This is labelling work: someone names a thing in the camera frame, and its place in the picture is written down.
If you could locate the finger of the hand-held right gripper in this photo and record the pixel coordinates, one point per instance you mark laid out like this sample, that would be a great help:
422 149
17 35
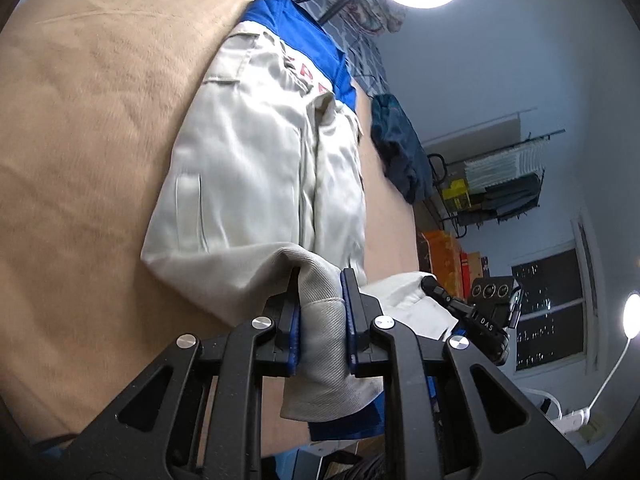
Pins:
442 292

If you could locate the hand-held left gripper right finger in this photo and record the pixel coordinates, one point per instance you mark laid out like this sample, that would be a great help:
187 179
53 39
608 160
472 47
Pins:
350 340

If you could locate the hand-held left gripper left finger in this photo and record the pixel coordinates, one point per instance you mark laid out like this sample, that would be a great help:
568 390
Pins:
295 345

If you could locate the white and blue jacket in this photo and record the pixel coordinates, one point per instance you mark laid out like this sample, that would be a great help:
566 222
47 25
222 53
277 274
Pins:
250 160

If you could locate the dark hanging clothes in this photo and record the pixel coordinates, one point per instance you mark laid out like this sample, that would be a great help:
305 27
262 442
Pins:
510 195

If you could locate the black clothes rack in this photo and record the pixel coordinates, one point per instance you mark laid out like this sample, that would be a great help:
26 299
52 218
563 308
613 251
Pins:
542 180

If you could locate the orange box stack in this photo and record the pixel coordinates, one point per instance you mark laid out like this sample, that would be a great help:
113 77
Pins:
440 260

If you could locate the red box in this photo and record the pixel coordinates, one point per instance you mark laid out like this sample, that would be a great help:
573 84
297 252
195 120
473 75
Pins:
471 275

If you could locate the dark window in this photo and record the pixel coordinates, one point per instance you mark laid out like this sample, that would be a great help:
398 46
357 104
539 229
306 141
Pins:
550 310

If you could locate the yellow box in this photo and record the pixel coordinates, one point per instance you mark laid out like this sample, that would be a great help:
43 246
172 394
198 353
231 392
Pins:
456 195

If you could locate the white power strip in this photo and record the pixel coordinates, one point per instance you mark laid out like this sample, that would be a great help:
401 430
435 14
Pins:
572 421

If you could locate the striped white towel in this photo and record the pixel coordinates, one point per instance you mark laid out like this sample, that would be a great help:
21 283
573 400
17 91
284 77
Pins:
505 162

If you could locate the white desk lamp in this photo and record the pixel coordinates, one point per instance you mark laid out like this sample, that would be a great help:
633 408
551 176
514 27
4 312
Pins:
632 316

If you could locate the dark blue garment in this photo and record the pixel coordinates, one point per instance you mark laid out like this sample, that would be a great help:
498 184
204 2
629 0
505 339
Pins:
400 150

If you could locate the white leaning board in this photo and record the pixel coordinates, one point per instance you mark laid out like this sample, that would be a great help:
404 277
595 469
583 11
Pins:
475 135

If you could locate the tan blanket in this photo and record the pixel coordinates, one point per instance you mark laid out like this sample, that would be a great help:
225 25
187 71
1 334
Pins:
75 160

